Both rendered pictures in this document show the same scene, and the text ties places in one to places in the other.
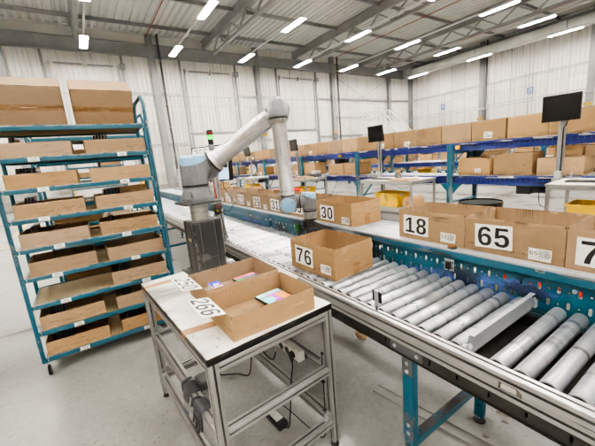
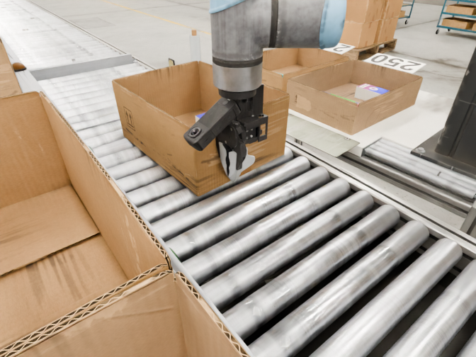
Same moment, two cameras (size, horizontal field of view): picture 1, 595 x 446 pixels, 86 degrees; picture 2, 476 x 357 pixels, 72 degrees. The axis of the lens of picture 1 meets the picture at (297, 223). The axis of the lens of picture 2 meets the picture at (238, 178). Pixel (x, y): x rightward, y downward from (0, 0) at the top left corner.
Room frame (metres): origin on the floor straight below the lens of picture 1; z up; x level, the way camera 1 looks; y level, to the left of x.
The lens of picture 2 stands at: (2.63, -0.13, 1.21)
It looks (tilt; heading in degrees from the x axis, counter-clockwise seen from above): 35 degrees down; 176
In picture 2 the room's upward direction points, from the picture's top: straight up
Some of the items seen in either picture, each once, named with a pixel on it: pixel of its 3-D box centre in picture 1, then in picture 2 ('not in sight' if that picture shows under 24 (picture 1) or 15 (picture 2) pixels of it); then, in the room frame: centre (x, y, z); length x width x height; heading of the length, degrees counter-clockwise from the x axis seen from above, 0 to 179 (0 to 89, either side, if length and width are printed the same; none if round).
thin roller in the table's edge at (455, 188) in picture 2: not in sight; (415, 171); (1.97, 0.38, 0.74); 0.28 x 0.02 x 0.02; 37
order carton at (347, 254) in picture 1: (329, 251); (198, 117); (1.80, -0.18, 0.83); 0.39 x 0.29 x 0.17; 36
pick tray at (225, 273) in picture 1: (233, 280); (353, 92); (1.56, 0.35, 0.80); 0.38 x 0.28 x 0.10; 124
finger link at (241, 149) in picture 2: not in sight; (236, 149); (2.06, -0.09, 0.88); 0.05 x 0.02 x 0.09; 33
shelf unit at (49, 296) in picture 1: (94, 227); not in sight; (2.52, 1.61, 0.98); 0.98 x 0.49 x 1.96; 123
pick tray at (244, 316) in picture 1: (259, 301); (290, 69); (1.29, 0.19, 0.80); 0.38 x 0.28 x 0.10; 124
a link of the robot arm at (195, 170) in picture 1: (193, 169); not in sight; (1.93, 0.58, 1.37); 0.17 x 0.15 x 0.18; 175
